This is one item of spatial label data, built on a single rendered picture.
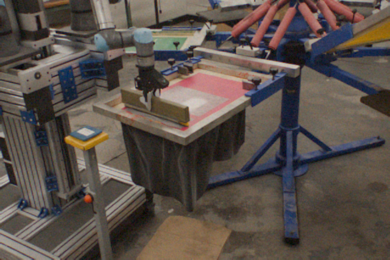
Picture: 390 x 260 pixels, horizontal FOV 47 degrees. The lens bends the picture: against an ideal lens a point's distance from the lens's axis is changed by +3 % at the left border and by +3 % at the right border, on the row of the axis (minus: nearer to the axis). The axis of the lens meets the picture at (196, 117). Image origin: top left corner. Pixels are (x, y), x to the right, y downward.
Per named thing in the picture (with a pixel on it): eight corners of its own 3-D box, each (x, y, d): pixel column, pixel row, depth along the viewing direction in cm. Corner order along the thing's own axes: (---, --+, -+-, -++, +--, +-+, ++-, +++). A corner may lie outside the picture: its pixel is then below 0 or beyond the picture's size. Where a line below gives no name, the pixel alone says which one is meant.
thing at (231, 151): (194, 211, 204) (189, 131, 185) (189, 208, 206) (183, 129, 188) (248, 167, 235) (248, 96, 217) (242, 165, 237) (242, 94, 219)
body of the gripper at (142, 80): (147, 84, 201) (144, 59, 196) (160, 89, 196) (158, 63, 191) (134, 90, 196) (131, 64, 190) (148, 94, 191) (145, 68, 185)
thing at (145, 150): (192, 215, 203) (186, 133, 184) (126, 182, 229) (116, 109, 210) (195, 211, 205) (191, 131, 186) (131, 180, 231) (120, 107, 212)
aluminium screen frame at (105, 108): (185, 145, 174) (184, 137, 172) (92, 111, 208) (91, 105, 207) (283, 84, 228) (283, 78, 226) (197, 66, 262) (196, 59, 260)
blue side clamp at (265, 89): (252, 107, 207) (253, 94, 204) (244, 105, 210) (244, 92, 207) (284, 87, 227) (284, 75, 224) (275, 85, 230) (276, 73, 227)
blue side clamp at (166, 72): (167, 84, 240) (166, 72, 237) (161, 83, 243) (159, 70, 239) (201, 69, 260) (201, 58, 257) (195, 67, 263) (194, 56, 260)
